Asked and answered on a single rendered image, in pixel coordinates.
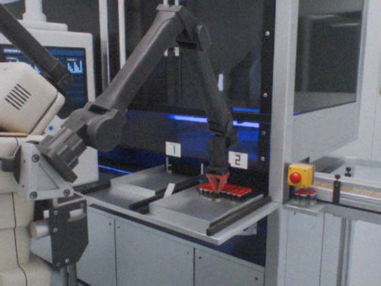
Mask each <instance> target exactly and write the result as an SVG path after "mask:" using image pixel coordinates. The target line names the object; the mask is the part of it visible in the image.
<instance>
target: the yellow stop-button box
mask: <svg viewBox="0 0 381 286"><path fill-rule="evenodd" d="M293 172H298V173H299V174H300V175H301V182H299V183H297V184H293V183H292V182H291V181H290V180H289V176H290V175H291V174H292V173H293ZM313 184H314V165H310V164H306V163H294V164H292V165H290V166H289V167H288V185H293V186H297V187H302V188H307V187H309V186H310V185H313Z"/></svg>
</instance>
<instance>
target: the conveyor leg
mask: <svg viewBox="0 0 381 286"><path fill-rule="evenodd" d="M333 216H334V217H339V218H341V227H340V235H339V257H338V265H337V278H336V286H350V275H351V263H352V250H353V243H354V229H355V223H356V221H357V222H358V221H359V220H356V219H352V218H346V217H341V216H339V215H336V214H333Z"/></svg>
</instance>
